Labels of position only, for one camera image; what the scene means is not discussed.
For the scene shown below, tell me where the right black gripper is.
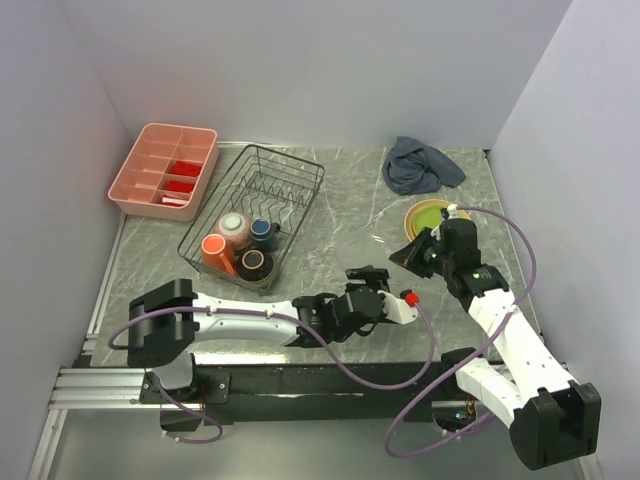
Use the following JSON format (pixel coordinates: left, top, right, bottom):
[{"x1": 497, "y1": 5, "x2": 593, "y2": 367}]
[{"x1": 390, "y1": 227, "x2": 454, "y2": 278}]

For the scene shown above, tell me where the yellow plate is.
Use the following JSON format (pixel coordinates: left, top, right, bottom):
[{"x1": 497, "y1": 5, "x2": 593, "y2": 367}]
[{"x1": 403, "y1": 198, "x2": 469, "y2": 242}]

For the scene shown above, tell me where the green plate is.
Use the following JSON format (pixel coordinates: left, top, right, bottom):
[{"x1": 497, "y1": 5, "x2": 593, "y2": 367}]
[{"x1": 409, "y1": 206, "x2": 442, "y2": 237}]

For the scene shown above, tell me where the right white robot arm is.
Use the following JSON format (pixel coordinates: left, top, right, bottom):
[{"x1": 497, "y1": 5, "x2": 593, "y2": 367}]
[{"x1": 389, "y1": 218, "x2": 602, "y2": 470}]

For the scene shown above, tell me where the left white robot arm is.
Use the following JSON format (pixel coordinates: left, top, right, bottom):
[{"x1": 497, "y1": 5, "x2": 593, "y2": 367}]
[{"x1": 124, "y1": 265, "x2": 390, "y2": 402}]

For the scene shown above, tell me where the grey-blue crumpled cloth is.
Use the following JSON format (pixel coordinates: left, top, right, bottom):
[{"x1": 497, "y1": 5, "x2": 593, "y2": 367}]
[{"x1": 382, "y1": 136, "x2": 466, "y2": 195}]

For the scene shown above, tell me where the blue ceramic mug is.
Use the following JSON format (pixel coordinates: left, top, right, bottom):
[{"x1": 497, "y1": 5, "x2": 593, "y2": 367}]
[{"x1": 250, "y1": 218, "x2": 281, "y2": 252}]

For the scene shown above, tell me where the black glazed bowl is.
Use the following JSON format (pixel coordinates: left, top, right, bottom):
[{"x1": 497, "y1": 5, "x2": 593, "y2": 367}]
[{"x1": 236, "y1": 249, "x2": 276, "y2": 288}]

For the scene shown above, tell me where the red patterned white bowl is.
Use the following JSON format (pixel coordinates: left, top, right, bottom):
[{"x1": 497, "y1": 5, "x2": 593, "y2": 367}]
[{"x1": 214, "y1": 211, "x2": 251, "y2": 251}]

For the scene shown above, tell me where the orange ceramic mug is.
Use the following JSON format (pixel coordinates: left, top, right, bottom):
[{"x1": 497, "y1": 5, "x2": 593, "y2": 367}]
[{"x1": 201, "y1": 234, "x2": 236, "y2": 276}]

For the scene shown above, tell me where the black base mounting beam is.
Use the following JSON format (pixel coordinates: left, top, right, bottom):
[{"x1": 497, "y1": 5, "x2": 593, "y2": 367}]
[{"x1": 139, "y1": 361, "x2": 470, "y2": 425}]

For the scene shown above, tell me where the red white item in tray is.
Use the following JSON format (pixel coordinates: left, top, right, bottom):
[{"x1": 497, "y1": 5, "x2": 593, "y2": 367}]
[{"x1": 161, "y1": 196, "x2": 189, "y2": 207}]

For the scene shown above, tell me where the pink plastic divided organizer tray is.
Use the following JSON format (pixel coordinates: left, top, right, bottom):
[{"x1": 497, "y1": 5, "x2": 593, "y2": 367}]
[{"x1": 108, "y1": 123, "x2": 219, "y2": 222}]

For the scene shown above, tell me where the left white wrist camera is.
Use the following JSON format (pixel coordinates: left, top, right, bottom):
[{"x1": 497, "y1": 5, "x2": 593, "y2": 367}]
[{"x1": 379, "y1": 290, "x2": 418, "y2": 325}]

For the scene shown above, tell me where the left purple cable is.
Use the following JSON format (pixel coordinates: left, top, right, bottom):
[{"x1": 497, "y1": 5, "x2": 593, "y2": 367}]
[{"x1": 106, "y1": 289, "x2": 436, "y2": 391}]

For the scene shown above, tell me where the purple cable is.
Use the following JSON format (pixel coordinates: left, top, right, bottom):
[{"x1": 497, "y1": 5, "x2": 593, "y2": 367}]
[
  {"x1": 106, "y1": 289, "x2": 436, "y2": 391},
  {"x1": 384, "y1": 203, "x2": 539, "y2": 459}
]

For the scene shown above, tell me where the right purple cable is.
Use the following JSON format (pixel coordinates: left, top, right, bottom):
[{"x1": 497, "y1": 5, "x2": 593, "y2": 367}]
[{"x1": 384, "y1": 203, "x2": 539, "y2": 459}]

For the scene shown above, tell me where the black wire dish rack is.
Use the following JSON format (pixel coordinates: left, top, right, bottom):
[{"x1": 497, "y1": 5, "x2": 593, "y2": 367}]
[{"x1": 178, "y1": 144, "x2": 325, "y2": 293}]

